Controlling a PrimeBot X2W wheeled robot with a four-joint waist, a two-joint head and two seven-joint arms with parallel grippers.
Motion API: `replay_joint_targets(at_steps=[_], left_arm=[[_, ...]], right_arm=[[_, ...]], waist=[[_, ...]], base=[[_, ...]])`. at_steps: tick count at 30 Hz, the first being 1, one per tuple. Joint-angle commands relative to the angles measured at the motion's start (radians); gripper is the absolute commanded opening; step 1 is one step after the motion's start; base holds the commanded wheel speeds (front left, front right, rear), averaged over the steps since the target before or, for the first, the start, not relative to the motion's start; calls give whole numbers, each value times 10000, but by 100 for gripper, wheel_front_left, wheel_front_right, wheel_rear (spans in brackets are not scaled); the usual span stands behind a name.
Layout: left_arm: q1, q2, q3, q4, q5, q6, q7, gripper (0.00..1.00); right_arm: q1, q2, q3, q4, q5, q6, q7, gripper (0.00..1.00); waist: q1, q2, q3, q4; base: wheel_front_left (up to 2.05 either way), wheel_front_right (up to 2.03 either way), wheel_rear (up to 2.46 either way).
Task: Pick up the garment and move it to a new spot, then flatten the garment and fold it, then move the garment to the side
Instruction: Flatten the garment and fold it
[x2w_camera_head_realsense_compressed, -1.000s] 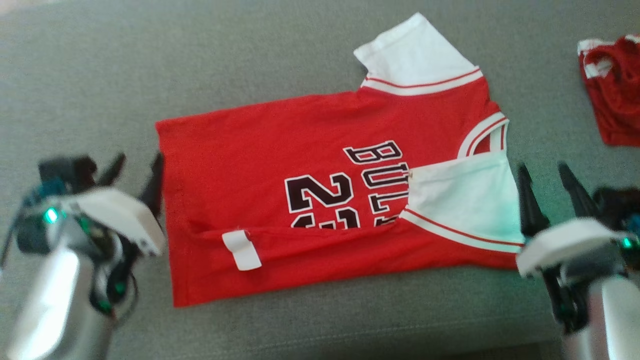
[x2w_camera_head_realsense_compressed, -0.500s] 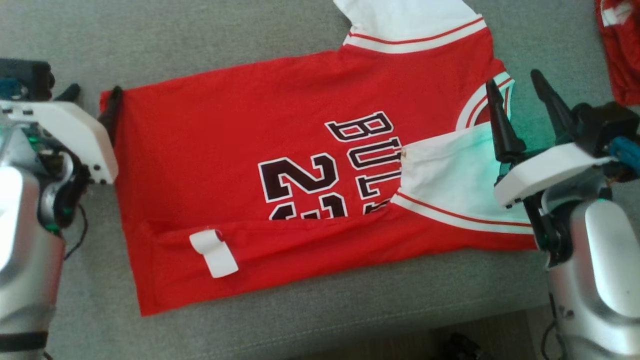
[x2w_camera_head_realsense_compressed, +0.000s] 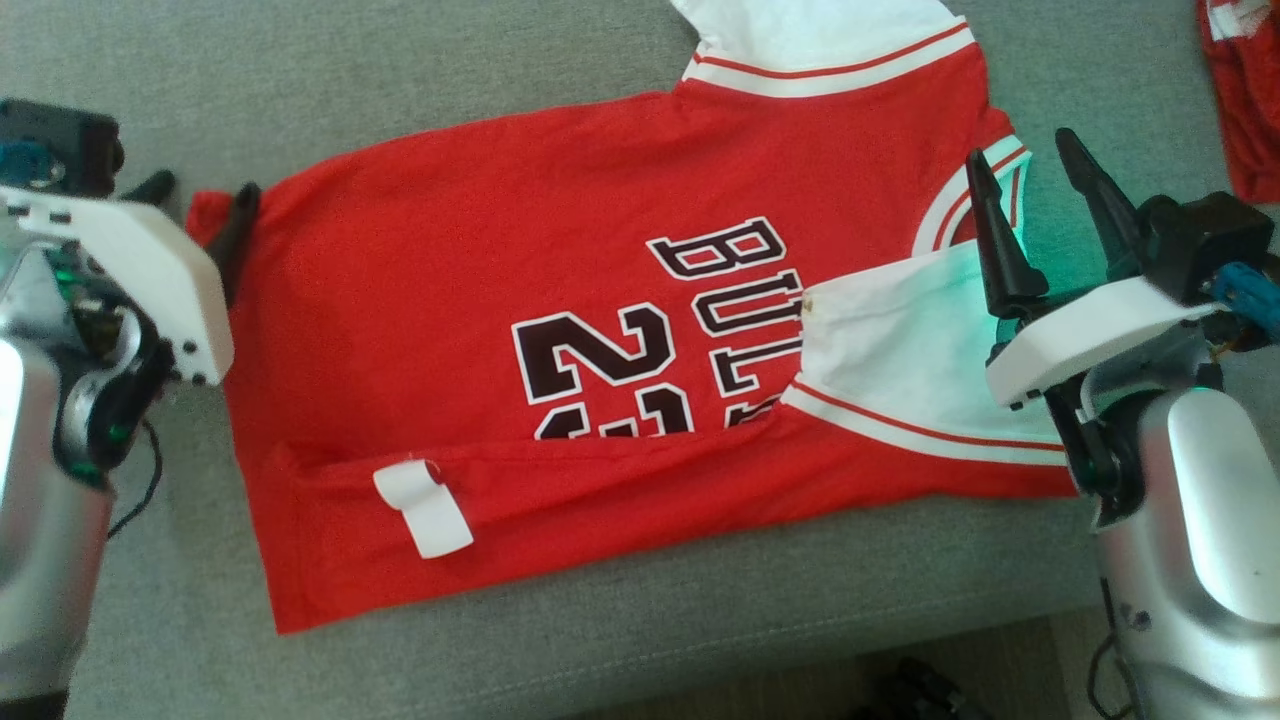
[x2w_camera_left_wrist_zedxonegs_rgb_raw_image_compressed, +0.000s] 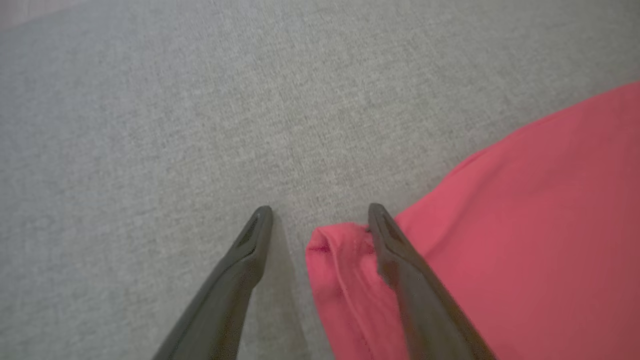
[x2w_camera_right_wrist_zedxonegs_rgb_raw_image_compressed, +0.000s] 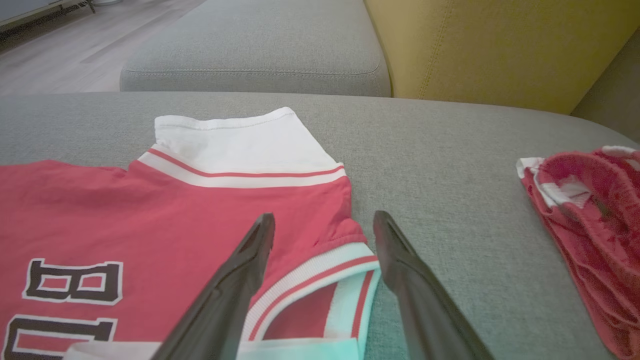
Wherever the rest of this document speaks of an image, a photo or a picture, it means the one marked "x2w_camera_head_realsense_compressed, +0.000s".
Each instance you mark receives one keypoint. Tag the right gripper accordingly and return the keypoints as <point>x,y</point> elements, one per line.
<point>1080,335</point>

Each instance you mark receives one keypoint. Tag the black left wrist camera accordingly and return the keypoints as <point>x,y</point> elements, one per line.
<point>75,140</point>

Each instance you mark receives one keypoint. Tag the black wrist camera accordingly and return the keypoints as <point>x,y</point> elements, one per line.
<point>75,140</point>
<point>1220,235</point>

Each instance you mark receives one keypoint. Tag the large grey sofa seat cushion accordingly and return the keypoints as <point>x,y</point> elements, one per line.
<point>450,70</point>

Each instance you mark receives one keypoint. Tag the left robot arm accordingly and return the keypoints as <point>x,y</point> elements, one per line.
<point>40,520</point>

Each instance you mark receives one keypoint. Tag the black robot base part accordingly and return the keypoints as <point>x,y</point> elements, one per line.
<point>925,690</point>

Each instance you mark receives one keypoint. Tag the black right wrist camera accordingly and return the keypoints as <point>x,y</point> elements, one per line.
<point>1220,235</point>

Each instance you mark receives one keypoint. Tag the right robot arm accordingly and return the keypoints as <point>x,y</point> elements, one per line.
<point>1190,540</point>

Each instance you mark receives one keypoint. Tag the red basketball jersey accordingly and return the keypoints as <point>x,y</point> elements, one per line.
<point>450,300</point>

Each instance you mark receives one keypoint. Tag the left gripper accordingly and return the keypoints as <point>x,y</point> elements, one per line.
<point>150,270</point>

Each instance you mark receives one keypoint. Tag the red shorts with white stripes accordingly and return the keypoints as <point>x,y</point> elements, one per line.
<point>1245,100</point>

